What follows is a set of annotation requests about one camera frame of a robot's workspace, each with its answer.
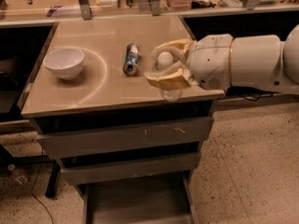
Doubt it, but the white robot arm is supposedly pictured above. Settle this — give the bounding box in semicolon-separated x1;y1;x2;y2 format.
145;26;299;94

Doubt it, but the clear plastic water bottle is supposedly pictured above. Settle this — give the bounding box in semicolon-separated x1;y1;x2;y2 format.
152;48;186;102

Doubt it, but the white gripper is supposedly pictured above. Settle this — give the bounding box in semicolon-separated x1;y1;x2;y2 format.
144;34;233;91

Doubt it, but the white ceramic bowl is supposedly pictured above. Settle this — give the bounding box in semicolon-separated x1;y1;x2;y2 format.
43;48;85;80

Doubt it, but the grey middle drawer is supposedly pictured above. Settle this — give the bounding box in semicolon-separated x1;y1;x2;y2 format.
61;152;200;186

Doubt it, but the blue crushed soda can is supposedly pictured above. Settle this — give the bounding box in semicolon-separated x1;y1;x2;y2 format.
122;43;139;76

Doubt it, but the small bottle on floor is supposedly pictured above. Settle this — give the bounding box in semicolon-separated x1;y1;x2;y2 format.
7;164;29;185

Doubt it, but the grey open bottom drawer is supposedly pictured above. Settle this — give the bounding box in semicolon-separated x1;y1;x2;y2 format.
82;172;198;224

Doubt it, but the black table leg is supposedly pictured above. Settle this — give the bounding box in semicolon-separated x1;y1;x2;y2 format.
45;163;60;198

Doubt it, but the grey drawer cabinet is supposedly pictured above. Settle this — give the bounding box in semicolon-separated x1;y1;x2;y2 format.
16;13;227;224

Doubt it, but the grey top drawer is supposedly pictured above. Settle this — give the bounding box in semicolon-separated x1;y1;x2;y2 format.
36;116;213;159

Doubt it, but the black cable on floor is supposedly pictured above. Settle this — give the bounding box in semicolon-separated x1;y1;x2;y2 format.
30;163;55;224

